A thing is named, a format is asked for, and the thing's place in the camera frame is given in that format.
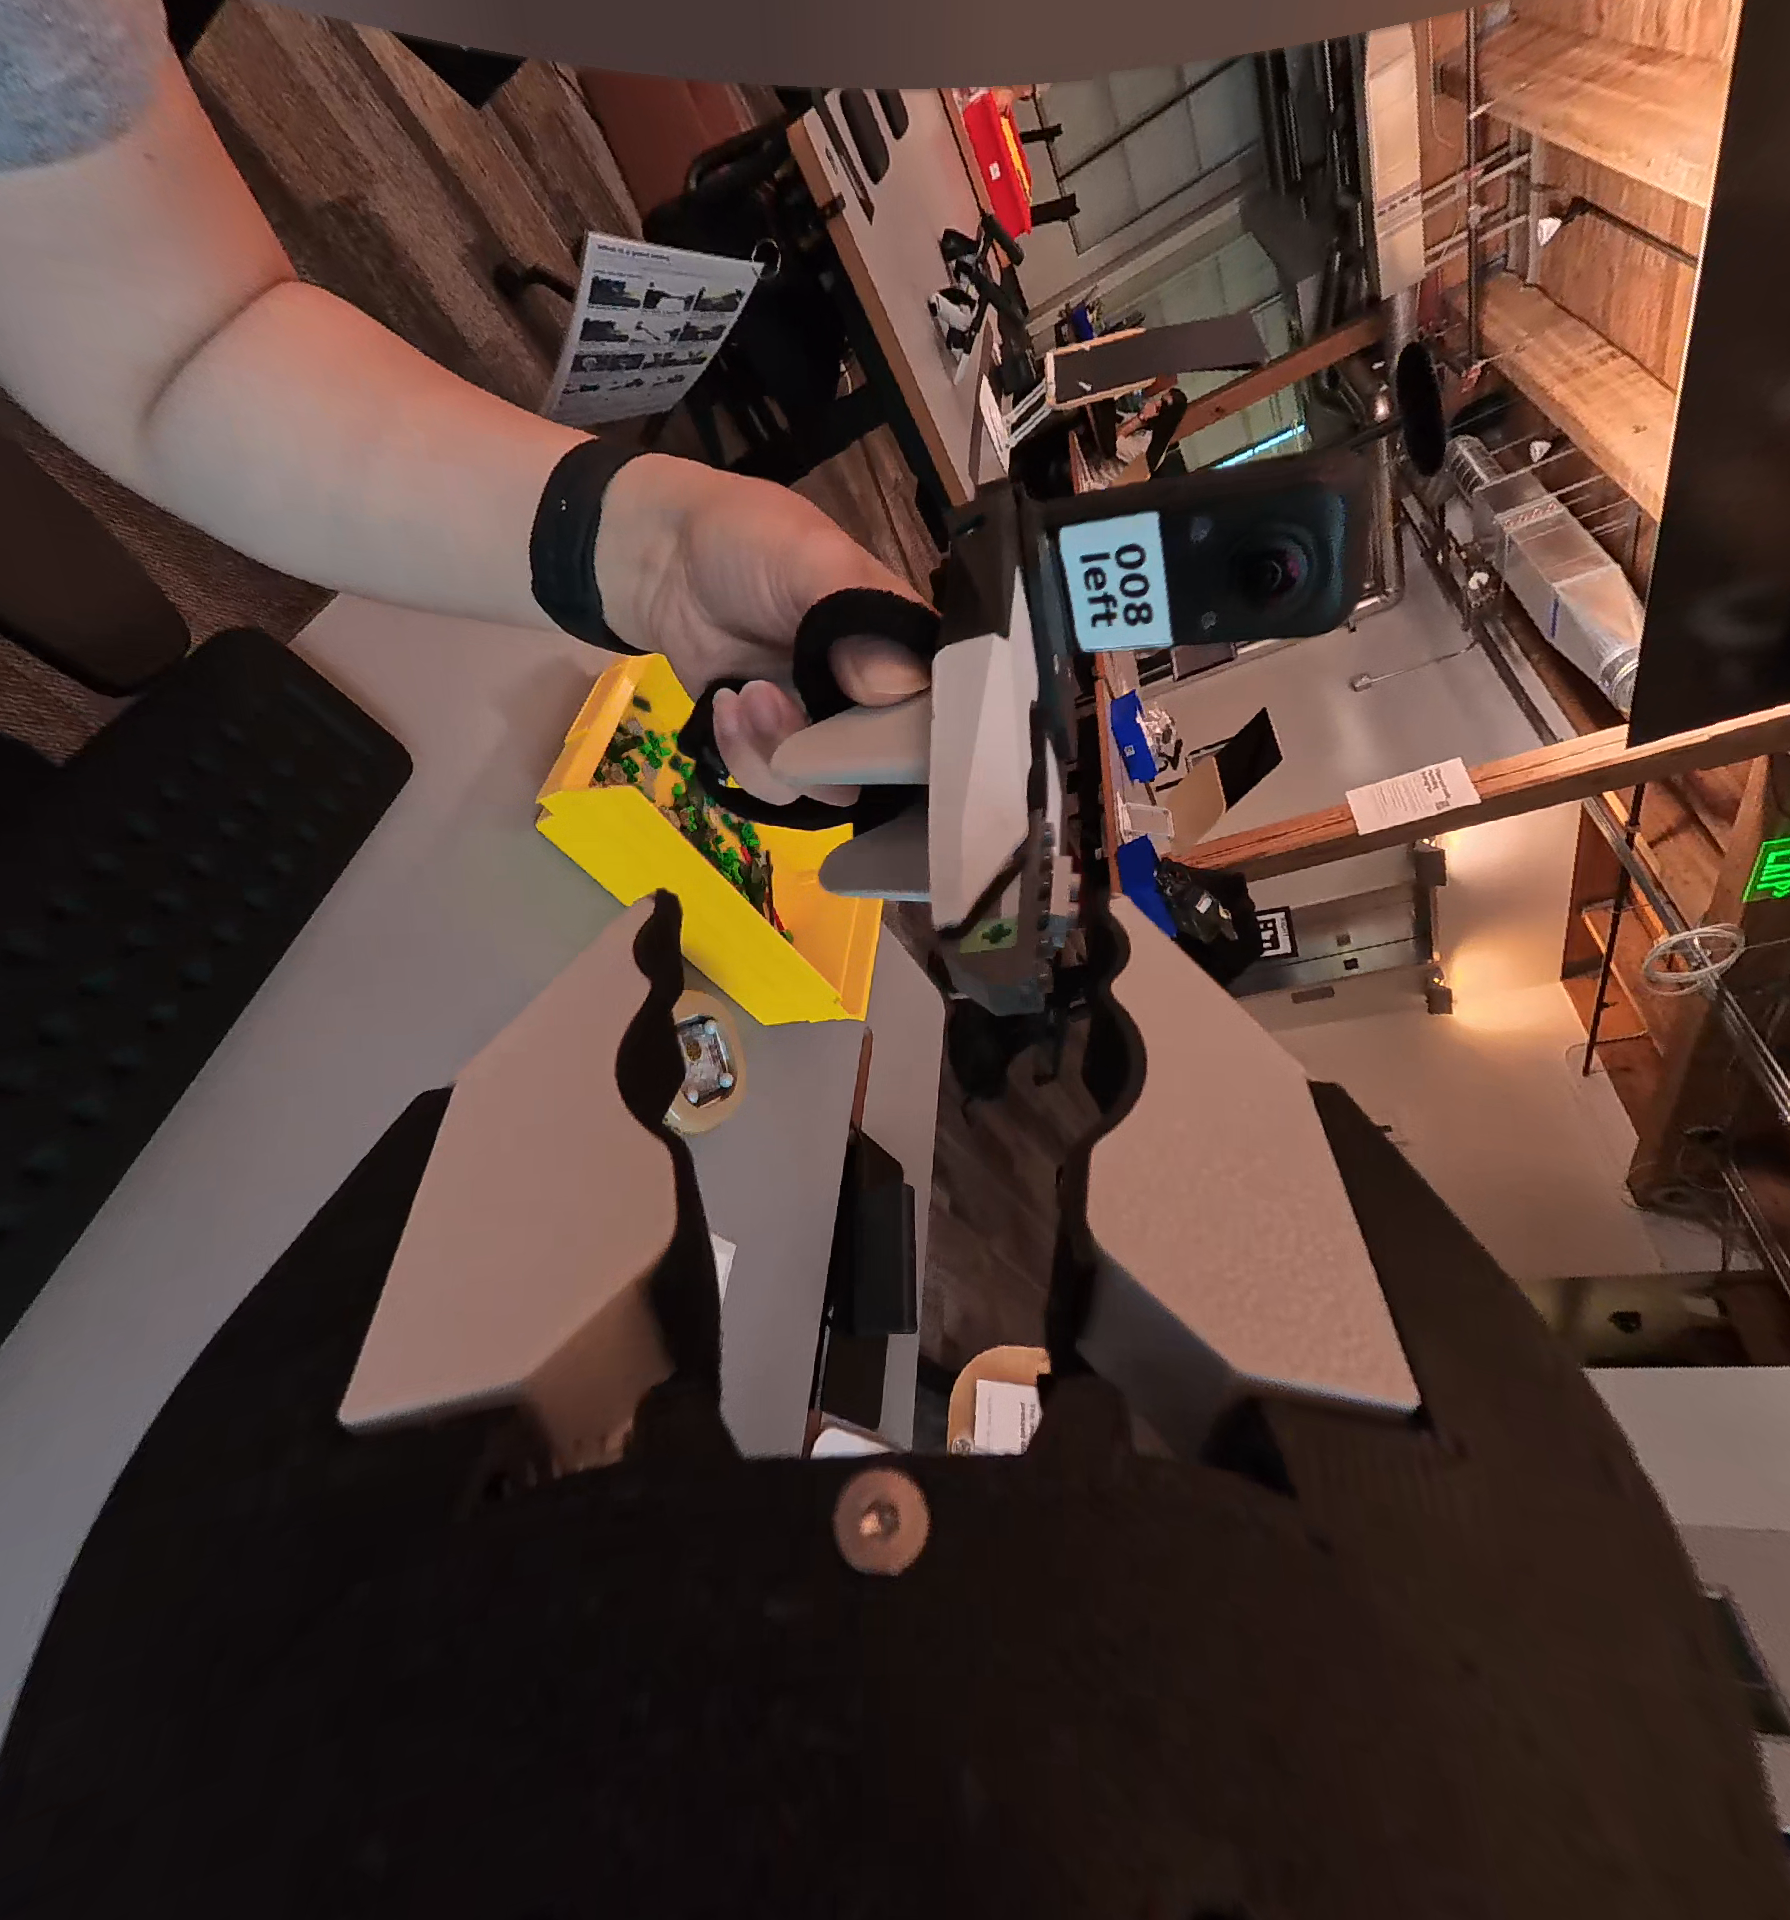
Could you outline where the document stand with black sheet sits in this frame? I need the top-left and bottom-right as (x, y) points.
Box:
(1162, 705), (1286, 853)

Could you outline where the tan brick pot model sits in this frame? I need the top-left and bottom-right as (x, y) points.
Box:
(663, 991), (748, 1137)

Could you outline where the silver air duct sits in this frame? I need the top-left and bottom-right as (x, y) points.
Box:
(1438, 433), (1650, 719)

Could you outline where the wooden post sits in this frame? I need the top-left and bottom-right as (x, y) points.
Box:
(1168, 697), (1790, 875)

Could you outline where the yellow bin with brick pieces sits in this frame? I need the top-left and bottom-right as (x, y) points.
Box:
(535, 652), (886, 1027)

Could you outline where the white cable coil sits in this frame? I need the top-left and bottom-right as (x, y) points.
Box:
(1640, 922), (1748, 997)

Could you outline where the black rectangular box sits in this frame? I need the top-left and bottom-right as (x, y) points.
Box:
(827, 1126), (921, 1341)

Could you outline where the grey desk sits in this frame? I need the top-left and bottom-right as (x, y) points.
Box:
(0, 593), (945, 1920)

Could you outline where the red plastic bin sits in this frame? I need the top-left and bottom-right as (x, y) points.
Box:
(951, 88), (1034, 238)

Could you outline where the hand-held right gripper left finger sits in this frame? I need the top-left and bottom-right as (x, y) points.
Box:
(337, 889), (738, 1461)

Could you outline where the person's left hand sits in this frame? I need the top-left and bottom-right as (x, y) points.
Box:
(594, 455), (939, 798)

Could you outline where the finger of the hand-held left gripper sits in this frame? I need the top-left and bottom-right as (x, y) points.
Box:
(1048, 658), (1097, 903)
(929, 577), (1059, 930)

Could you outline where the pile of green brick pieces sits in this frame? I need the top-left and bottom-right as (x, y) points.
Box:
(594, 717), (795, 944)

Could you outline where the white paper notice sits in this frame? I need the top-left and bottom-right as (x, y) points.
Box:
(1346, 751), (1482, 839)

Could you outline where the black wristband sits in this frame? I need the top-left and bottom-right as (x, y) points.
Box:
(529, 435), (645, 656)

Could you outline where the black-and-white printed sheet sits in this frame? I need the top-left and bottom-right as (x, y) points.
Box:
(540, 230), (765, 431)

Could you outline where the person's left forearm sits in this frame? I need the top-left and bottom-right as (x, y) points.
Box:
(0, 0), (584, 632)

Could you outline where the black disc pole stand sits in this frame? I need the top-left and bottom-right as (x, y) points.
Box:
(1393, 340), (1454, 476)

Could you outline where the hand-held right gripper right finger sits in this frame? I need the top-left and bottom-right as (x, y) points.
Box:
(1042, 899), (1425, 1461)

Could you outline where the dark grey brick assembly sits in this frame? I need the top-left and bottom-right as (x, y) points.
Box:
(937, 841), (1095, 1019)

